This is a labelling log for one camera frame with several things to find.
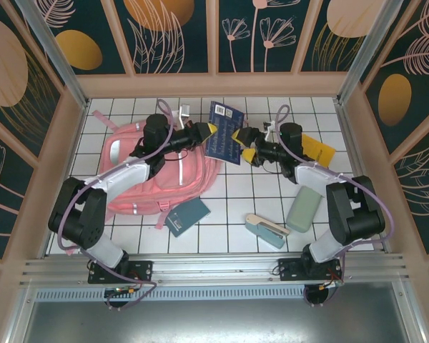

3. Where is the navy book with gold text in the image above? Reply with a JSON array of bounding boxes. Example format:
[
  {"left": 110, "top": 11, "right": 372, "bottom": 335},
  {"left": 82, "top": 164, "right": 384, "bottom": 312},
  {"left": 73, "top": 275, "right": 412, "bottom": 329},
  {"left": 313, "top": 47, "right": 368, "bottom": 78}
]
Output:
[{"left": 204, "top": 101, "right": 247, "bottom": 166}]

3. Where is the pink backpack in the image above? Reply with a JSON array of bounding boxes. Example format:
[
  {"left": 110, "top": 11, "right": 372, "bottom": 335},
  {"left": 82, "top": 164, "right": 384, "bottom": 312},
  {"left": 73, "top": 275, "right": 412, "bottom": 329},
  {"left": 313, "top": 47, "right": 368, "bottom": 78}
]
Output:
[{"left": 92, "top": 109, "right": 221, "bottom": 232}]

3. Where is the yellow notebook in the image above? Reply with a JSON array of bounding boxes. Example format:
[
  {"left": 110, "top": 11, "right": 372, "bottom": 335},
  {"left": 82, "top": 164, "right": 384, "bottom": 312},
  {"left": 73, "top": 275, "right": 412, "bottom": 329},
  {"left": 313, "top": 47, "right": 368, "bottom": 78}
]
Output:
[{"left": 300, "top": 132, "right": 337, "bottom": 168}]

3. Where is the pale green pencil case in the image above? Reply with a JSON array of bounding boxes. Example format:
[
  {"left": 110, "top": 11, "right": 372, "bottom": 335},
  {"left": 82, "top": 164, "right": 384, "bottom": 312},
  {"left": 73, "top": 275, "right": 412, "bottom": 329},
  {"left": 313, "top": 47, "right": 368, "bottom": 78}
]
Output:
[{"left": 285, "top": 185, "right": 325, "bottom": 233}]

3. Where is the teal beige stapler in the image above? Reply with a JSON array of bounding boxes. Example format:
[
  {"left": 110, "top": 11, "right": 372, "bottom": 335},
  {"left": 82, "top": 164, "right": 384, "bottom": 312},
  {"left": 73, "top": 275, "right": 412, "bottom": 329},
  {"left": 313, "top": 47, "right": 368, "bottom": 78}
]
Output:
[{"left": 245, "top": 213, "right": 291, "bottom": 249}]

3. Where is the teal notebook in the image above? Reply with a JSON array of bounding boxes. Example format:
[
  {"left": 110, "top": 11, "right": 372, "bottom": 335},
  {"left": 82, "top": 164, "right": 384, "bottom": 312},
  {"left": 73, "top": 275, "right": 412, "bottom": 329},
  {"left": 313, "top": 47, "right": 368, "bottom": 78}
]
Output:
[{"left": 164, "top": 197, "right": 212, "bottom": 239}]

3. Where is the steel sheet panel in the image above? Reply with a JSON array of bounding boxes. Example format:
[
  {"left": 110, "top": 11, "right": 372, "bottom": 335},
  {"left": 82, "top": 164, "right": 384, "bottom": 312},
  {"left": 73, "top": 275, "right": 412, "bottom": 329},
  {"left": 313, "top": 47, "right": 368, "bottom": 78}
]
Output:
[{"left": 6, "top": 299, "right": 426, "bottom": 343}]

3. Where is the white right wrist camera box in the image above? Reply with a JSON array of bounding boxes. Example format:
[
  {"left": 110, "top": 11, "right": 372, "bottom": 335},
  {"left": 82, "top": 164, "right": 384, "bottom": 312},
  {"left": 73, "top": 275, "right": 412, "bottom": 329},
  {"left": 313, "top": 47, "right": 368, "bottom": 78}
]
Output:
[{"left": 262, "top": 120, "right": 277, "bottom": 142}]

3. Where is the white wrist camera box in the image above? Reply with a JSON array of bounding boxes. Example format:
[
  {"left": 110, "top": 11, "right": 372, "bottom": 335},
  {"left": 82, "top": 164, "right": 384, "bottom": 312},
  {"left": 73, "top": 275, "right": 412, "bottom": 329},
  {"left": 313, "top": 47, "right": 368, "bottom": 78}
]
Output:
[
  {"left": 171, "top": 103, "right": 192, "bottom": 129},
  {"left": 262, "top": 120, "right": 277, "bottom": 142}
]

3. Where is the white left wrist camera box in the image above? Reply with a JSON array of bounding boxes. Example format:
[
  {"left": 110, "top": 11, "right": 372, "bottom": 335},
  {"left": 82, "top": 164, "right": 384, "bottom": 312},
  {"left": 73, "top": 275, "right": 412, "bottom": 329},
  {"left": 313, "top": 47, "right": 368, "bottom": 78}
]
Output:
[{"left": 171, "top": 103, "right": 192, "bottom": 129}]

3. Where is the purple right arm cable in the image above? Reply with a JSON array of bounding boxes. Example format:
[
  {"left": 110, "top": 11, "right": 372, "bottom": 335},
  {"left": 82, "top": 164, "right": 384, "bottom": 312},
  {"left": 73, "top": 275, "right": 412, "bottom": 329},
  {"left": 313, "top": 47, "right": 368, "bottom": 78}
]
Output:
[{"left": 275, "top": 104, "right": 396, "bottom": 308}]

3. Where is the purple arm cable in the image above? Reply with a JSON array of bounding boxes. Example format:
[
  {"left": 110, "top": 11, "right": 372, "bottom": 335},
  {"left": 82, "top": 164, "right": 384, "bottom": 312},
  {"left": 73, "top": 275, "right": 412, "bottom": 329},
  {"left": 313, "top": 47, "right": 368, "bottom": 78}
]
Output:
[
  {"left": 275, "top": 104, "right": 396, "bottom": 308},
  {"left": 56, "top": 98, "right": 176, "bottom": 312}
]

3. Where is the aluminium side rail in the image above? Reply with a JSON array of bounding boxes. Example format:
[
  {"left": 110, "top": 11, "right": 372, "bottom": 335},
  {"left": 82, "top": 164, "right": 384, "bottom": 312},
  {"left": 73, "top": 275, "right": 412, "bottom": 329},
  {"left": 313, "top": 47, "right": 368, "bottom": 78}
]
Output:
[{"left": 334, "top": 99, "right": 385, "bottom": 253}]

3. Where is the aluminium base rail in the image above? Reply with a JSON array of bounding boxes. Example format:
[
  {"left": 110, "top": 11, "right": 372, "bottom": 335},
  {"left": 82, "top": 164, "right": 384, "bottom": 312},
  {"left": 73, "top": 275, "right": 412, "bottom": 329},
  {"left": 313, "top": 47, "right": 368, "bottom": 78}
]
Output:
[{"left": 19, "top": 253, "right": 410, "bottom": 287}]

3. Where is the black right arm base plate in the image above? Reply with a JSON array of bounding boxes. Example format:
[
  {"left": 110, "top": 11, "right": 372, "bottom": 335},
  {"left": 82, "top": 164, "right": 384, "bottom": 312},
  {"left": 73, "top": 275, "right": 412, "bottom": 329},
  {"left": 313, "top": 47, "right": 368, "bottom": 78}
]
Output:
[{"left": 277, "top": 257, "right": 344, "bottom": 287}]

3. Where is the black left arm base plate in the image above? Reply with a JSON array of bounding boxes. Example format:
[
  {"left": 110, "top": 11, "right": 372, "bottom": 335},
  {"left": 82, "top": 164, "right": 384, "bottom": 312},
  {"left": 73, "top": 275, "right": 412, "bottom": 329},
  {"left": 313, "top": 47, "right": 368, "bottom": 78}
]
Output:
[{"left": 88, "top": 260, "right": 154, "bottom": 285}]

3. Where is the aluminium frame post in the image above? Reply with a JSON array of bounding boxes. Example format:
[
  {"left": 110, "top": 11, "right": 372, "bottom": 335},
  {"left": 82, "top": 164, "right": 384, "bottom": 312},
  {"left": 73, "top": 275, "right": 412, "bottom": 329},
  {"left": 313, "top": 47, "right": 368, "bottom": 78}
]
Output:
[
  {"left": 335, "top": 0, "right": 405, "bottom": 104},
  {"left": 14, "top": 0, "right": 90, "bottom": 110}
]

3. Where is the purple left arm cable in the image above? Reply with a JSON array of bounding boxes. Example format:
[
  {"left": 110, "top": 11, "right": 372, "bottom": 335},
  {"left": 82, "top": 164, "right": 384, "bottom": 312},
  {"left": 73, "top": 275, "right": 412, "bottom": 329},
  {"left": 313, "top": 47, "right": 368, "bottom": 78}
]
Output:
[{"left": 56, "top": 98, "right": 176, "bottom": 312}]

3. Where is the slotted grey cable duct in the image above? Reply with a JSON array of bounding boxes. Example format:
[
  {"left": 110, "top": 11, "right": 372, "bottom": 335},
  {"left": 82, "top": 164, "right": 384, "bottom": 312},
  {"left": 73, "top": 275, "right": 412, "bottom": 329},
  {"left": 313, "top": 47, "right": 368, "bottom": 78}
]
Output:
[{"left": 34, "top": 287, "right": 344, "bottom": 301}]

